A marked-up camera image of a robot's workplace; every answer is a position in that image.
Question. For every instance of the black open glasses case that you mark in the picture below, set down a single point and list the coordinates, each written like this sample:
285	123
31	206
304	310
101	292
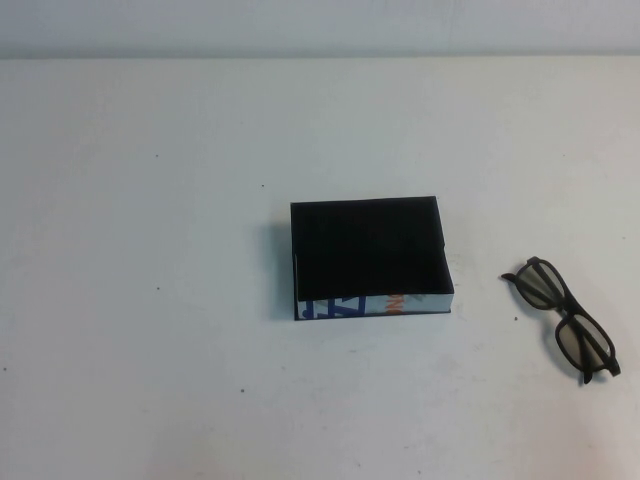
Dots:
360	250

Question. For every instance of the black framed glasses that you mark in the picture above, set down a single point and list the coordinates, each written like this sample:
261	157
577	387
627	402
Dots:
537	290

